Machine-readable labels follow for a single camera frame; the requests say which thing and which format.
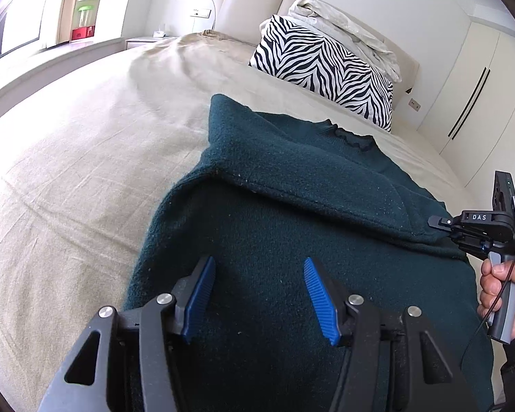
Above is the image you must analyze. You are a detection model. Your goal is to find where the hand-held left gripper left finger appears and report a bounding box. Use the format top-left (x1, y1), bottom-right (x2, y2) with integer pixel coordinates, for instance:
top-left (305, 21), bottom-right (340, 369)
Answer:
top-left (38, 256), bottom-right (216, 412)

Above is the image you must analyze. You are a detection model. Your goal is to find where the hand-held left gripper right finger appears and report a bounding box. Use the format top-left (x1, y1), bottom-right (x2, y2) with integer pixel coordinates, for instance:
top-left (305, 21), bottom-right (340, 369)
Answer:
top-left (304, 257), bottom-right (468, 412)

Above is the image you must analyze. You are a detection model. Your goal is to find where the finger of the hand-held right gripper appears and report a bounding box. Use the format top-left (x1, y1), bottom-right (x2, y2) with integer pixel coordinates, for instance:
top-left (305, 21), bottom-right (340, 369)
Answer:
top-left (428, 216), bottom-right (456, 236)

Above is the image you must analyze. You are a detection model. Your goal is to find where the dark green knit sweater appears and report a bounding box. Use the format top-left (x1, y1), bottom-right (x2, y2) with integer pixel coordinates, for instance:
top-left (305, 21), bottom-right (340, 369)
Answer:
top-left (124, 93), bottom-right (494, 412)

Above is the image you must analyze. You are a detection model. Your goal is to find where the person's right hand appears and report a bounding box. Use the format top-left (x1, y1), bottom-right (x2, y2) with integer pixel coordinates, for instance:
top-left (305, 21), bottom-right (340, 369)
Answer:
top-left (476, 261), bottom-right (515, 341)

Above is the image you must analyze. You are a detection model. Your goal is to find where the bed with beige sheet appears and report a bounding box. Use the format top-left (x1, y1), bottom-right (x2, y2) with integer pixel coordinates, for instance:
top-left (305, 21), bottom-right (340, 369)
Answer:
top-left (0, 31), bottom-right (505, 412)

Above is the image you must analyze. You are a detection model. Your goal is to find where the zebra print pillow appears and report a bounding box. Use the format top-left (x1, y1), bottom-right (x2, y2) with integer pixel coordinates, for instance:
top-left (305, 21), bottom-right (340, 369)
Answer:
top-left (249, 14), bottom-right (394, 133)

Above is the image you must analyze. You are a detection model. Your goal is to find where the folded white duvet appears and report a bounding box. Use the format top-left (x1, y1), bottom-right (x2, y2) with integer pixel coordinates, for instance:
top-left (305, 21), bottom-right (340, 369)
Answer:
top-left (287, 0), bottom-right (402, 83)

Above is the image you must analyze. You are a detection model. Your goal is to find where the white nightstand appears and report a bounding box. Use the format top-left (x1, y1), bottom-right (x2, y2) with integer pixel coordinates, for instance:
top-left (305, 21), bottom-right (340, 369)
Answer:
top-left (125, 35), bottom-right (172, 50)

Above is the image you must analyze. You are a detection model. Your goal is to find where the white window ledge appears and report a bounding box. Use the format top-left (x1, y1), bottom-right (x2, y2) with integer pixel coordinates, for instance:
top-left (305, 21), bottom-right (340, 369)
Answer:
top-left (0, 36), bottom-right (127, 112)

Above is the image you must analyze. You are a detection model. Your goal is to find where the beige padded headboard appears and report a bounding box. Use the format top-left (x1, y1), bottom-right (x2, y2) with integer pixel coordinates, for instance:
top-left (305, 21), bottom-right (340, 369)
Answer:
top-left (211, 0), bottom-right (420, 95)

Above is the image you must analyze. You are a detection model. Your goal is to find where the beige curtain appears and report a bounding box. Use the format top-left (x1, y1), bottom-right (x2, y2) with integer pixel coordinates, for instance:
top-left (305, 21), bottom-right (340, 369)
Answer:
top-left (38, 0), bottom-right (75, 48)

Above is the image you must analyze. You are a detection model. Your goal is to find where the black framed window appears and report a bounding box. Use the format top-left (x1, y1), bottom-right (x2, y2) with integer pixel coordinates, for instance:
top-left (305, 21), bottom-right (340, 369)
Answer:
top-left (0, 0), bottom-right (52, 69)

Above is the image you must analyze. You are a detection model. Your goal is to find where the thin black cable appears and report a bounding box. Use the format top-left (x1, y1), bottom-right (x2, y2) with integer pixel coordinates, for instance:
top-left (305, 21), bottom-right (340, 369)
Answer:
top-left (466, 195), bottom-right (515, 357)

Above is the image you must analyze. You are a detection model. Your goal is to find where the white wardrobe with black handles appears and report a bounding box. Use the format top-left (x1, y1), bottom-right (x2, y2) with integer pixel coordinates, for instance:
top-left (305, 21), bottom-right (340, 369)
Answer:
top-left (416, 4), bottom-right (515, 207)

